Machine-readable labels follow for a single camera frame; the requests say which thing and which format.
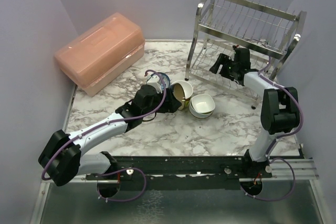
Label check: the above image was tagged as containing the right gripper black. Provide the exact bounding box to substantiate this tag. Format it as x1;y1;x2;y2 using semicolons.
209;54;238;81

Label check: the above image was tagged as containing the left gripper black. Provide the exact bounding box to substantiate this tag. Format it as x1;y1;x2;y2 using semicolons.
142;88;181;117

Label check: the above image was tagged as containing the white orange bowl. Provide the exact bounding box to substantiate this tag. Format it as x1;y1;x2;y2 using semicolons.
171;80;194;104

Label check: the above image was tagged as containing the lime green white bowl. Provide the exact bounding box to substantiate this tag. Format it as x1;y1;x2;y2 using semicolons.
191;94;216;114

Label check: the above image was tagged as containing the stainless steel dish rack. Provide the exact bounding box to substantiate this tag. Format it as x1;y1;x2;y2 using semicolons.
185;0;307;109

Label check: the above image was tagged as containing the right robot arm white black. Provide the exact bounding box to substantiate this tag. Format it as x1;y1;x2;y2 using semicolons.
209;47;303;177

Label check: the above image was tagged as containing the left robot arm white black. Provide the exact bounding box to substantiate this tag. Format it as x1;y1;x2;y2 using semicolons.
38;84;182;186

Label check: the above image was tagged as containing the yellow-green bottom bowl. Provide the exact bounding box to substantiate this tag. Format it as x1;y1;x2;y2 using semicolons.
179;98;191;110

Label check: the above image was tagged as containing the blue white patterned bowl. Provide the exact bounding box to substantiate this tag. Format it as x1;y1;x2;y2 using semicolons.
158;72;171;90

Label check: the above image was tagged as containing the white grey bottom bowl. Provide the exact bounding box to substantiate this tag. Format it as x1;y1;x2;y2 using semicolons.
188;103;213;119

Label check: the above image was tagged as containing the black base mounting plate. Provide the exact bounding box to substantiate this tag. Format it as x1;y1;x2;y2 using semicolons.
52;140;305;192

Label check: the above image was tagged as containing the pink plastic storage box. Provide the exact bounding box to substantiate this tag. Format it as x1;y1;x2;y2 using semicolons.
55;13;145;97

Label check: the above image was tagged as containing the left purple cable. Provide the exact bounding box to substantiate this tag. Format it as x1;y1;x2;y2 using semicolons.
41;69;167;203

